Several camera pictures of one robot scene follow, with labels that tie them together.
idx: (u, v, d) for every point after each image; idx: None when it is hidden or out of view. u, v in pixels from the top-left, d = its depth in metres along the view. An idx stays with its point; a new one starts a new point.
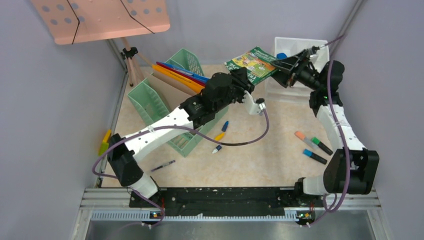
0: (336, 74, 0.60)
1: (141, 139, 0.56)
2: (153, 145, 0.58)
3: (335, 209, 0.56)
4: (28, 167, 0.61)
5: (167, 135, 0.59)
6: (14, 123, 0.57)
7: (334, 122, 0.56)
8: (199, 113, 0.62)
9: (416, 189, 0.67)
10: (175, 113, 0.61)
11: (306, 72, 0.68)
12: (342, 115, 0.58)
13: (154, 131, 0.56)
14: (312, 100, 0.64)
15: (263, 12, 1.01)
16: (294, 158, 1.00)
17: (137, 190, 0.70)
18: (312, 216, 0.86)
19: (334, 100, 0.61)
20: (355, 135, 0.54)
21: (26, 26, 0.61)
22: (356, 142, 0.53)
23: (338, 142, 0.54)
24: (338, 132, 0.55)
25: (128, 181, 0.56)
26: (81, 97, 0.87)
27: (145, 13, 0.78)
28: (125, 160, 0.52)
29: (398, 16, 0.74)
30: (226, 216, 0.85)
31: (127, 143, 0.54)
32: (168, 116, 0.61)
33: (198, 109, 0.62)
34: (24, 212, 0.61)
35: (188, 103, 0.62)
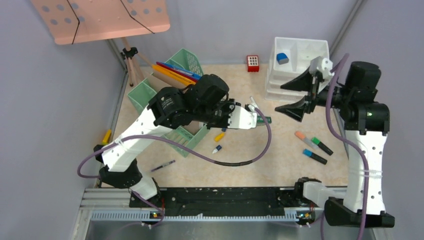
0: (373, 69, 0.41)
1: (114, 152, 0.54)
2: (129, 155, 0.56)
3: None
4: (28, 166, 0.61)
5: (139, 144, 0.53)
6: (15, 123, 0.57)
7: (363, 169, 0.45)
8: (167, 110, 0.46)
9: (417, 188, 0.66)
10: (143, 117, 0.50)
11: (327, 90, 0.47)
12: (379, 152, 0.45)
13: (121, 143, 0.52)
14: (347, 111, 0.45)
15: (263, 12, 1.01)
16: (294, 158, 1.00)
17: (137, 190, 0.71)
18: (312, 217, 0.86)
19: (380, 108, 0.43)
20: (380, 191, 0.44)
21: (26, 26, 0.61)
22: (377, 202, 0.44)
23: (356, 200, 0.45)
24: (362, 184, 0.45)
25: (127, 184, 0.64)
26: (81, 97, 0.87)
27: (145, 13, 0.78)
28: (102, 174, 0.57)
29: (399, 16, 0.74)
30: (226, 216, 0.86)
31: (103, 156, 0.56)
32: (137, 120, 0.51)
33: (167, 104, 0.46)
34: (23, 213, 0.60)
35: (159, 97, 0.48)
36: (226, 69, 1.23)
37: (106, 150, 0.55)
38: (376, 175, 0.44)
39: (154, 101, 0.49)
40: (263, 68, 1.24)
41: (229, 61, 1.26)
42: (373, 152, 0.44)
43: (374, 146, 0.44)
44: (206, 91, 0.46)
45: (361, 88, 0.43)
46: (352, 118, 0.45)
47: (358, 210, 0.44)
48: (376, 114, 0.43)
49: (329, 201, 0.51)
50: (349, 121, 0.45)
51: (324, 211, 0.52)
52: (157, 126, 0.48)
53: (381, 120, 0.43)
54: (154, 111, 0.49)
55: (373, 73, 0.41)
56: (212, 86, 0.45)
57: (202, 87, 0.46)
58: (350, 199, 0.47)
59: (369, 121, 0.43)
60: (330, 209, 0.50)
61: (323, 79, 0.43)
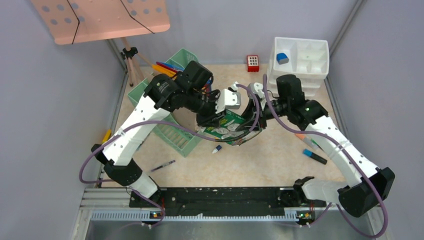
0: (293, 79, 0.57)
1: (116, 145, 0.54)
2: (132, 146, 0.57)
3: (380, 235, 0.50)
4: (28, 167, 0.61)
5: (141, 132, 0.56)
6: (15, 124, 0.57)
7: (335, 146, 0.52)
8: (166, 93, 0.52)
9: (417, 189, 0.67)
10: (142, 104, 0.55)
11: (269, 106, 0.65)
12: (335, 129, 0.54)
13: (124, 133, 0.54)
14: (294, 116, 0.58)
15: (263, 12, 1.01)
16: (294, 158, 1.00)
17: (138, 189, 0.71)
18: (312, 216, 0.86)
19: (311, 105, 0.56)
20: (362, 155, 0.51)
21: (26, 26, 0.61)
22: (367, 164, 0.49)
23: (353, 173, 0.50)
24: (344, 157, 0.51)
25: (130, 180, 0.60)
26: (81, 98, 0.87)
27: (145, 13, 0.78)
28: (108, 169, 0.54)
29: (399, 16, 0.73)
30: (226, 216, 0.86)
31: (106, 152, 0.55)
32: (136, 109, 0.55)
33: (164, 88, 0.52)
34: (24, 213, 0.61)
35: (153, 85, 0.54)
36: (226, 70, 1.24)
37: (107, 146, 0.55)
38: (346, 144, 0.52)
39: (150, 88, 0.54)
40: (263, 68, 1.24)
41: (229, 61, 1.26)
42: (331, 130, 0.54)
43: (329, 126, 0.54)
44: (196, 74, 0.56)
45: (292, 96, 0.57)
46: (300, 120, 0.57)
47: (361, 179, 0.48)
48: (311, 107, 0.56)
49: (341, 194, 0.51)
50: (298, 124, 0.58)
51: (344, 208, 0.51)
52: (158, 109, 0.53)
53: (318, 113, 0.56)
54: (152, 98, 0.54)
55: (295, 82, 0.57)
56: (200, 69, 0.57)
57: (192, 71, 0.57)
58: (351, 177, 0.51)
59: (310, 114, 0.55)
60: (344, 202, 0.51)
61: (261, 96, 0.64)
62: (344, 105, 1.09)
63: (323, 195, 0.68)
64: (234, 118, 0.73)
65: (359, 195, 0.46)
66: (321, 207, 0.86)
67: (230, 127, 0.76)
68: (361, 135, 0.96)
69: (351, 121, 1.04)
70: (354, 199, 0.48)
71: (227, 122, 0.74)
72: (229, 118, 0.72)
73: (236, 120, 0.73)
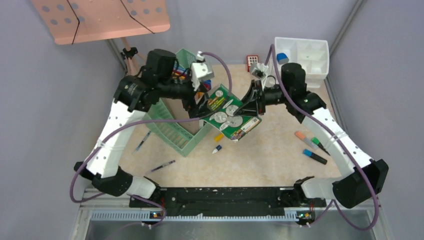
0: (298, 70, 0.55)
1: (99, 158, 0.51)
2: (116, 155, 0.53)
3: (372, 227, 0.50)
4: (28, 167, 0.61)
5: (122, 138, 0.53)
6: (15, 124, 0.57)
7: (330, 136, 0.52)
8: (136, 94, 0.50)
9: (417, 189, 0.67)
10: (115, 110, 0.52)
11: (270, 92, 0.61)
12: (332, 120, 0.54)
13: (105, 144, 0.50)
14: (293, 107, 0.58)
15: (263, 12, 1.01)
16: (294, 158, 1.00)
17: (136, 193, 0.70)
18: (312, 216, 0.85)
19: (313, 99, 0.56)
20: (357, 146, 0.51)
21: (26, 27, 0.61)
22: (361, 154, 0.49)
23: (347, 163, 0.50)
24: (339, 147, 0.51)
25: (122, 189, 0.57)
26: (81, 98, 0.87)
27: (145, 13, 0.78)
28: (97, 184, 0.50)
29: (399, 16, 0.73)
30: (226, 216, 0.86)
31: (89, 168, 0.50)
32: (110, 117, 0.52)
33: (134, 89, 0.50)
34: (23, 213, 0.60)
35: (121, 88, 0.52)
36: (226, 70, 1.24)
37: (89, 163, 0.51)
38: (342, 135, 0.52)
39: (118, 93, 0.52)
40: None
41: (229, 61, 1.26)
42: (329, 122, 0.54)
43: (326, 118, 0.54)
44: (160, 64, 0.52)
45: (294, 86, 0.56)
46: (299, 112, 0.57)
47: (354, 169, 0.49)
48: (310, 100, 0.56)
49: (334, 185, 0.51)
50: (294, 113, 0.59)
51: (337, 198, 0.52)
52: (133, 111, 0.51)
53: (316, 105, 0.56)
54: (123, 101, 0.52)
55: (300, 72, 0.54)
56: (162, 57, 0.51)
57: (154, 62, 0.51)
58: (344, 167, 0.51)
59: (310, 106, 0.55)
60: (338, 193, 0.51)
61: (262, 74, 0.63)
62: (344, 105, 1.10)
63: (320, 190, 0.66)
64: (233, 100, 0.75)
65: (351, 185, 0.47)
66: (321, 207, 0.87)
67: (229, 109, 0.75)
68: (361, 135, 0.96)
69: (351, 120, 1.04)
70: (347, 189, 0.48)
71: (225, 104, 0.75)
72: (227, 97, 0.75)
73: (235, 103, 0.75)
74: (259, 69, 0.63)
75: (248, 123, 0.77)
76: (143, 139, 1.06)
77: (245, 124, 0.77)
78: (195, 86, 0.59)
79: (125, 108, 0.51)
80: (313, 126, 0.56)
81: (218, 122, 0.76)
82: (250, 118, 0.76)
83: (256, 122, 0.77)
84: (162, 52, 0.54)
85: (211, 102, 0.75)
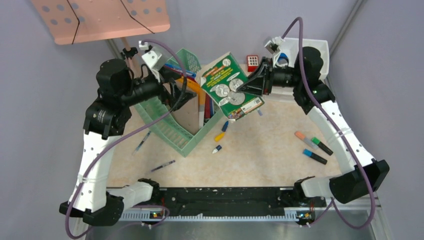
0: (316, 59, 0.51)
1: (84, 194, 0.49)
2: (102, 185, 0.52)
3: (362, 227, 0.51)
4: (27, 167, 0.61)
5: (103, 168, 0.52)
6: (16, 124, 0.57)
7: (335, 131, 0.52)
8: (106, 121, 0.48)
9: (417, 189, 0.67)
10: (88, 142, 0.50)
11: (280, 73, 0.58)
12: (339, 116, 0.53)
13: (87, 178, 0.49)
14: (300, 96, 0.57)
15: (263, 12, 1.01)
16: (294, 158, 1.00)
17: (135, 203, 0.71)
18: (312, 216, 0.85)
19: (324, 93, 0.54)
20: (360, 144, 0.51)
21: (26, 27, 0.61)
22: (363, 153, 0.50)
23: (348, 160, 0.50)
24: (343, 143, 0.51)
25: (116, 217, 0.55)
26: (81, 98, 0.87)
27: (145, 13, 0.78)
28: (89, 219, 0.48)
29: (399, 16, 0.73)
30: (226, 216, 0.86)
31: (77, 206, 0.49)
32: (85, 151, 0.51)
33: (102, 115, 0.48)
34: (23, 213, 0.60)
35: (90, 119, 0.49)
36: None
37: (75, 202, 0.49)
38: (347, 131, 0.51)
39: (88, 122, 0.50)
40: None
41: None
42: (335, 116, 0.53)
43: (333, 112, 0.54)
44: (114, 83, 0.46)
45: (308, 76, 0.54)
46: (305, 102, 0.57)
47: (355, 166, 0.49)
48: (319, 92, 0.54)
49: (333, 180, 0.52)
50: (299, 103, 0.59)
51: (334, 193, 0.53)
52: (107, 138, 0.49)
53: (324, 97, 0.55)
54: (96, 129, 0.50)
55: (318, 61, 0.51)
56: (112, 77, 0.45)
57: (108, 85, 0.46)
58: (345, 164, 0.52)
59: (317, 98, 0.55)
60: (336, 188, 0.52)
61: (275, 49, 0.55)
62: (344, 105, 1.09)
63: (319, 190, 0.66)
64: (239, 73, 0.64)
65: (350, 181, 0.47)
66: (321, 207, 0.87)
67: (233, 84, 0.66)
68: (361, 135, 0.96)
69: (350, 121, 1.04)
70: (345, 185, 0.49)
71: (230, 76, 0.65)
72: (234, 69, 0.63)
73: (241, 77, 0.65)
74: (275, 42, 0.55)
75: (249, 104, 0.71)
76: (143, 139, 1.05)
77: (246, 104, 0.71)
78: (157, 77, 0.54)
79: (99, 137, 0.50)
80: (320, 120, 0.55)
81: (219, 95, 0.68)
82: (252, 97, 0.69)
83: (258, 104, 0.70)
84: (111, 67, 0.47)
85: (216, 71, 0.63)
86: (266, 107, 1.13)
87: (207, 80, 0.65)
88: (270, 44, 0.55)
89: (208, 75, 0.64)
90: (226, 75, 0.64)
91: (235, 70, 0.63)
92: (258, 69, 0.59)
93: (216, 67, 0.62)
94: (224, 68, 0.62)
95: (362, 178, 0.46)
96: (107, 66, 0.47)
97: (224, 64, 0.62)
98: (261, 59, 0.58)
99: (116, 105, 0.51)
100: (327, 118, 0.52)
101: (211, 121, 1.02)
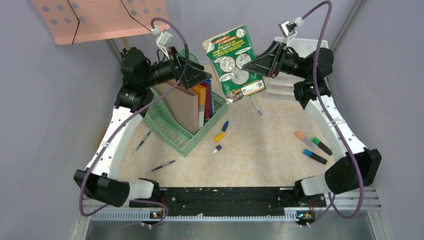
0: (327, 66, 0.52)
1: (103, 159, 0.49)
2: (120, 157, 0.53)
3: (353, 216, 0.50)
4: (28, 168, 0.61)
5: (124, 140, 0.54)
6: (16, 125, 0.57)
7: (329, 122, 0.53)
8: (136, 101, 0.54)
9: (417, 190, 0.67)
10: (117, 114, 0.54)
11: (289, 59, 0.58)
12: (333, 108, 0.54)
13: (110, 143, 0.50)
14: (300, 91, 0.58)
15: (263, 11, 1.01)
16: (294, 158, 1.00)
17: (137, 195, 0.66)
18: (312, 216, 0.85)
19: (321, 89, 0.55)
20: (353, 133, 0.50)
21: (26, 27, 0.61)
22: (356, 142, 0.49)
23: (340, 148, 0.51)
24: (335, 132, 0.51)
25: (122, 198, 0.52)
26: (81, 99, 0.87)
27: (145, 13, 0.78)
28: (103, 183, 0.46)
29: (399, 16, 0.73)
30: (226, 216, 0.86)
31: (94, 171, 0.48)
32: (112, 121, 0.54)
33: (133, 97, 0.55)
34: (23, 213, 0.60)
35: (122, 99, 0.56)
36: None
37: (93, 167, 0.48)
38: (340, 121, 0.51)
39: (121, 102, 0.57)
40: None
41: None
42: (329, 109, 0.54)
43: (327, 105, 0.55)
44: (136, 72, 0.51)
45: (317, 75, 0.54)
46: (303, 97, 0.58)
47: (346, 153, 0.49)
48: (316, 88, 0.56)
49: (327, 171, 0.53)
50: (296, 98, 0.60)
51: (329, 185, 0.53)
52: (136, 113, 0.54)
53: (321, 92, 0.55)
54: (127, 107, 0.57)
55: (326, 69, 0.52)
56: (134, 68, 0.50)
57: (131, 74, 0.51)
58: (337, 152, 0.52)
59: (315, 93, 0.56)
60: (330, 179, 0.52)
61: (292, 30, 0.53)
62: (344, 105, 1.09)
63: (318, 189, 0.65)
64: (249, 49, 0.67)
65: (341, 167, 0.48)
66: (321, 207, 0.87)
67: (240, 58, 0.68)
68: (361, 135, 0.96)
69: (350, 121, 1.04)
70: (337, 173, 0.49)
71: (239, 49, 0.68)
72: (245, 43, 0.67)
73: (250, 54, 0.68)
74: (295, 22, 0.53)
75: (251, 86, 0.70)
76: (143, 139, 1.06)
77: (247, 85, 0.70)
78: (166, 54, 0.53)
79: (128, 111, 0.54)
80: (316, 112, 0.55)
81: (223, 69, 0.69)
82: (256, 79, 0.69)
83: (260, 88, 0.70)
84: (132, 57, 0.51)
85: (227, 41, 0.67)
86: (267, 107, 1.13)
87: (216, 47, 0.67)
88: (287, 24, 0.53)
89: (218, 43, 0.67)
90: (236, 47, 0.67)
91: (246, 43, 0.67)
92: (271, 48, 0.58)
93: (229, 35, 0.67)
94: (236, 38, 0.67)
95: (353, 165, 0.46)
96: (128, 57, 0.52)
97: (237, 36, 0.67)
98: (274, 41, 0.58)
99: (139, 89, 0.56)
100: (322, 109, 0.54)
101: (211, 121, 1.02)
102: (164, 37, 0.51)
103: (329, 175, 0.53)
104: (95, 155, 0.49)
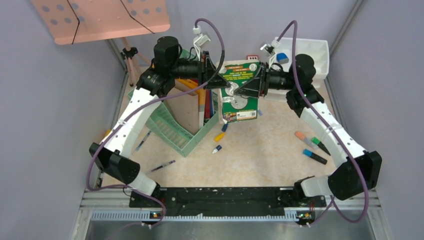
0: (309, 67, 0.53)
1: (118, 137, 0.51)
2: (132, 139, 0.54)
3: (361, 219, 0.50)
4: (27, 168, 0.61)
5: (140, 122, 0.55)
6: (15, 124, 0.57)
7: (326, 128, 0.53)
8: (158, 84, 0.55)
9: (417, 190, 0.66)
10: (137, 95, 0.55)
11: (275, 76, 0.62)
12: (328, 114, 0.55)
13: (126, 122, 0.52)
14: (292, 100, 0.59)
15: (263, 11, 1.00)
16: (294, 158, 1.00)
17: (140, 187, 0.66)
18: (312, 216, 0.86)
19: (314, 96, 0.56)
20: (351, 138, 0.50)
21: (26, 27, 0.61)
22: (356, 146, 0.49)
23: (340, 153, 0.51)
24: (333, 138, 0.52)
25: (130, 177, 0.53)
26: (81, 98, 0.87)
27: (145, 13, 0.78)
28: (115, 159, 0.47)
29: (399, 16, 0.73)
30: (226, 216, 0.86)
31: (107, 146, 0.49)
32: (131, 101, 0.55)
33: (155, 79, 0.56)
34: (22, 214, 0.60)
35: (143, 78, 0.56)
36: None
37: (107, 142, 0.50)
38: (337, 126, 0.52)
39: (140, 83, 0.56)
40: None
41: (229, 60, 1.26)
42: (324, 115, 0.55)
43: (322, 111, 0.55)
44: (167, 54, 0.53)
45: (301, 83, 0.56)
46: (297, 106, 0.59)
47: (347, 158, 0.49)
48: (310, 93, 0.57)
49: (330, 177, 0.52)
50: (291, 108, 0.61)
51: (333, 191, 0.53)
52: (154, 96, 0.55)
53: (314, 99, 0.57)
54: (146, 88, 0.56)
55: (310, 70, 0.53)
56: (166, 50, 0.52)
57: (161, 56, 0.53)
58: (337, 157, 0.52)
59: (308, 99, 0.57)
60: (335, 185, 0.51)
61: (270, 52, 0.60)
62: (344, 105, 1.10)
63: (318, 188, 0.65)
64: None
65: (344, 174, 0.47)
66: (321, 207, 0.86)
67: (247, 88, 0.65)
68: (361, 135, 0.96)
69: (350, 121, 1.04)
70: (340, 179, 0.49)
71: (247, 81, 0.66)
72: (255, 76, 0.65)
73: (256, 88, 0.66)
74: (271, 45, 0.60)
75: (245, 113, 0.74)
76: (143, 139, 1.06)
77: (243, 111, 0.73)
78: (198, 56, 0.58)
79: (148, 94, 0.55)
80: (310, 118, 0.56)
81: (227, 91, 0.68)
82: (251, 108, 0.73)
83: (252, 116, 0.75)
84: (168, 41, 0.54)
85: (239, 69, 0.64)
86: (266, 107, 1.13)
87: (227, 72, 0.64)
88: (265, 47, 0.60)
89: (230, 68, 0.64)
90: (245, 78, 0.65)
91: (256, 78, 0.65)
92: (255, 72, 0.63)
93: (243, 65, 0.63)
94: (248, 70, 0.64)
95: (356, 170, 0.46)
96: (164, 40, 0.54)
97: (249, 68, 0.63)
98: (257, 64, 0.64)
99: (162, 71, 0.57)
100: (317, 116, 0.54)
101: (211, 121, 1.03)
102: (203, 39, 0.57)
103: (332, 182, 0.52)
104: (111, 132, 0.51)
